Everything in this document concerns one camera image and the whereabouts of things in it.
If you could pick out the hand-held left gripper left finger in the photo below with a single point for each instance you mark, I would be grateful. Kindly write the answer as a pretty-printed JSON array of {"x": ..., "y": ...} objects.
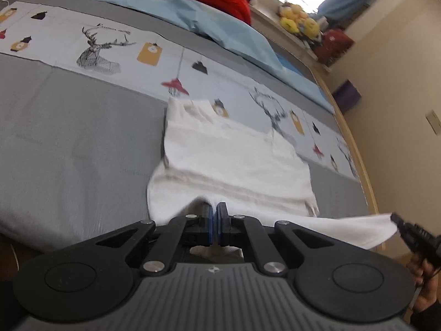
[{"x": 208, "y": 220}]

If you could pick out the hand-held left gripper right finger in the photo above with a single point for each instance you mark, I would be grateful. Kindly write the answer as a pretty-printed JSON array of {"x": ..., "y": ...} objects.
[{"x": 222, "y": 220}]

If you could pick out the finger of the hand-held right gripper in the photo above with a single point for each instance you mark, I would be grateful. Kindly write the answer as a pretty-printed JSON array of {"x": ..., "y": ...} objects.
[{"x": 405, "y": 227}]

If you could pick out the white t-shirt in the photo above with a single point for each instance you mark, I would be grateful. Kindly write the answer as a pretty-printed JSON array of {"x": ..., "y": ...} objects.
[{"x": 234, "y": 158}]

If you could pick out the person's right hand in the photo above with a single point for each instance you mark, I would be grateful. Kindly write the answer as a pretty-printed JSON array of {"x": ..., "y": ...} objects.
[{"x": 427, "y": 293}]

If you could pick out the purple box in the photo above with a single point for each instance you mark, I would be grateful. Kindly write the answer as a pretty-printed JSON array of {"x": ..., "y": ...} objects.
[{"x": 346, "y": 94}]

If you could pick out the grey printed bed sheet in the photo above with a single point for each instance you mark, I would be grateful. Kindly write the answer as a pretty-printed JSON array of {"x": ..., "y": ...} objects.
[{"x": 69, "y": 138}]

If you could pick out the light blue duvet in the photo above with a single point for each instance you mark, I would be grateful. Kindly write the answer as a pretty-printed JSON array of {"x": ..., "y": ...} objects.
[{"x": 213, "y": 24}]

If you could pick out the red bag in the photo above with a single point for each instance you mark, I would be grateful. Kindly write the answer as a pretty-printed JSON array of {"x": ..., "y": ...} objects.
[{"x": 334, "y": 43}]

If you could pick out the yellow round plush toy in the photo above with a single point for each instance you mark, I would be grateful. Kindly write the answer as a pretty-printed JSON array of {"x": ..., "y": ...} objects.
[{"x": 310, "y": 27}]

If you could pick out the yellow pink plush toy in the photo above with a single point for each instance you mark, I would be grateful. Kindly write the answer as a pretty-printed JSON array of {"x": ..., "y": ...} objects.
[{"x": 291, "y": 19}]

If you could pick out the wall socket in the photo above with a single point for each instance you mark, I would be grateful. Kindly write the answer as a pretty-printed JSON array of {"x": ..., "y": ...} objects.
[{"x": 434, "y": 120}]

